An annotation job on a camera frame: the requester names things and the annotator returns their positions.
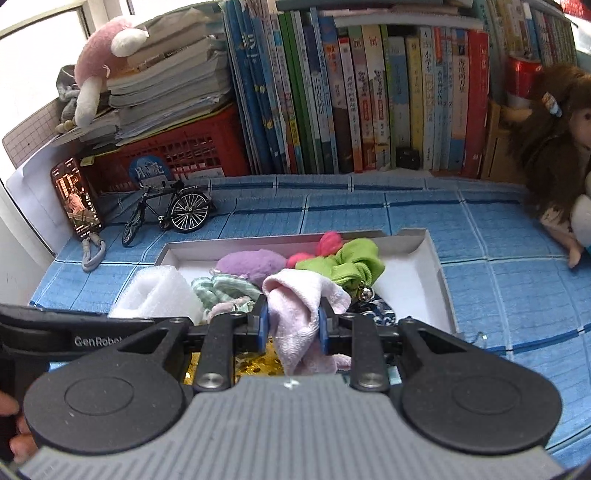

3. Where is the pink pompom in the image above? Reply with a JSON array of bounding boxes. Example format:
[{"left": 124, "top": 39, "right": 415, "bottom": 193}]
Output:
[{"left": 286, "top": 231, "right": 345, "bottom": 269}]

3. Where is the person's left hand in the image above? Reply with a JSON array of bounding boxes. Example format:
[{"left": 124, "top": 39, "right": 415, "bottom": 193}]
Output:
[{"left": 0, "top": 392, "right": 38, "bottom": 464}]

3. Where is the green patterned cloth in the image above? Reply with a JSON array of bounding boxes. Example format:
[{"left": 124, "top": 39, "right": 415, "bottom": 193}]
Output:
[{"left": 191, "top": 273, "right": 262, "bottom": 319}]

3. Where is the white foam sheet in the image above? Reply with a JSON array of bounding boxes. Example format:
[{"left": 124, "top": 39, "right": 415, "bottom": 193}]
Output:
[{"left": 108, "top": 265, "right": 206, "bottom": 324}]

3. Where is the red can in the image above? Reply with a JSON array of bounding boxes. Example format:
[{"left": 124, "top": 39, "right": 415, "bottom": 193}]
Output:
[{"left": 505, "top": 53, "right": 546, "bottom": 109}]

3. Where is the brown cardboard box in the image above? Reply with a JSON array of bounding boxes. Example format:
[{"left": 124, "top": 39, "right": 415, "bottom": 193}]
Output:
[{"left": 480, "top": 99, "right": 527, "bottom": 183}]

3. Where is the grey plush toy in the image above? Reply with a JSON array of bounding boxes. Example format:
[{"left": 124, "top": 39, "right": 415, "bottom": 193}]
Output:
[{"left": 55, "top": 65, "right": 88, "bottom": 125}]

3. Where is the grid cutting mat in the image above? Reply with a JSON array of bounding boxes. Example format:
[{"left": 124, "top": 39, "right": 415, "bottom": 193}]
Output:
[{"left": 1, "top": 99, "right": 63, "bottom": 169}]

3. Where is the green plush scrunchie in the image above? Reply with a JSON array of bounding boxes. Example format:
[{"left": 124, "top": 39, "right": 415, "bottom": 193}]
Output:
[{"left": 295, "top": 237, "right": 386, "bottom": 289}]

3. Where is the pink and white plush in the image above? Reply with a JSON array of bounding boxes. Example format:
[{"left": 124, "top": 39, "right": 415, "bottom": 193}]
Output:
[{"left": 74, "top": 15, "right": 148, "bottom": 127}]

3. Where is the white cardboard tray box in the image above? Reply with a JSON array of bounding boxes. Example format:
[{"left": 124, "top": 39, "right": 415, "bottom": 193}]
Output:
[{"left": 154, "top": 228, "right": 460, "bottom": 337}]

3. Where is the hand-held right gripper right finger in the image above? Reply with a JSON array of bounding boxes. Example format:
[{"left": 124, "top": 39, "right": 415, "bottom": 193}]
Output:
[{"left": 318, "top": 298, "right": 472, "bottom": 393}]

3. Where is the blue patterned drawstring pouch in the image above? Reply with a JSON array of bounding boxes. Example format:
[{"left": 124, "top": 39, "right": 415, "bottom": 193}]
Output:
[{"left": 346, "top": 295, "right": 397, "bottom": 326}]

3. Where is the purple plush toy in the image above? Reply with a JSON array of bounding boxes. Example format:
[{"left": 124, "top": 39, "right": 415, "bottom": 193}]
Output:
[{"left": 215, "top": 248, "right": 288, "bottom": 283}]

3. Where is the miniature black bicycle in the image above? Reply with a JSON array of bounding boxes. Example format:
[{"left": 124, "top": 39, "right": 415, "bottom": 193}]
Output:
[{"left": 121, "top": 179, "right": 218, "bottom": 247}]

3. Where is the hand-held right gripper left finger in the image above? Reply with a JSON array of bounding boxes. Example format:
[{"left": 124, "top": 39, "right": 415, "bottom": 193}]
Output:
[{"left": 117, "top": 295, "right": 271, "bottom": 393}]

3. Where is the gold sequin pouch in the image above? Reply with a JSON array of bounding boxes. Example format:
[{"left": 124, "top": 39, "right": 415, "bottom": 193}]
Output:
[{"left": 182, "top": 348, "right": 284, "bottom": 386}]

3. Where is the smartphone with lit screen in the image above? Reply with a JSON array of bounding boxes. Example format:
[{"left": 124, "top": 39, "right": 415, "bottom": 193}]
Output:
[{"left": 50, "top": 157, "right": 105, "bottom": 241}]

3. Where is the grey carabiner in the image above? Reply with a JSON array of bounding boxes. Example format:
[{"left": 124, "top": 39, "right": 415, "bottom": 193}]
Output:
[{"left": 82, "top": 233, "right": 108, "bottom": 273}]

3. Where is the pink towel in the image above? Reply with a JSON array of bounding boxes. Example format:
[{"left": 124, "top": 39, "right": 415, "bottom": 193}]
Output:
[{"left": 262, "top": 268, "right": 352, "bottom": 377}]

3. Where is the brown-haired doll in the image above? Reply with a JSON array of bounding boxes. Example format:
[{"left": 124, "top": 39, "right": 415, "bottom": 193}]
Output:
[{"left": 508, "top": 62, "right": 591, "bottom": 268}]

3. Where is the row of upright books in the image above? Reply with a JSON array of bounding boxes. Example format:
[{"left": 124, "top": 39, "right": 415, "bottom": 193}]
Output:
[{"left": 222, "top": 0, "right": 578, "bottom": 178}]

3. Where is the red plastic basket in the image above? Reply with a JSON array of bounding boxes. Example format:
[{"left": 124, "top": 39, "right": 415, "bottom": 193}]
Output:
[{"left": 81, "top": 102, "right": 252, "bottom": 195}]

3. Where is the small black box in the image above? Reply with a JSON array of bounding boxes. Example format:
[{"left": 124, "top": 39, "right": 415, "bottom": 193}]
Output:
[{"left": 394, "top": 147, "right": 423, "bottom": 171}]

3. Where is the stack of flat books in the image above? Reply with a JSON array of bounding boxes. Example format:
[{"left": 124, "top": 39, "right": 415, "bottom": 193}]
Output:
[{"left": 51, "top": 9, "right": 236, "bottom": 148}]

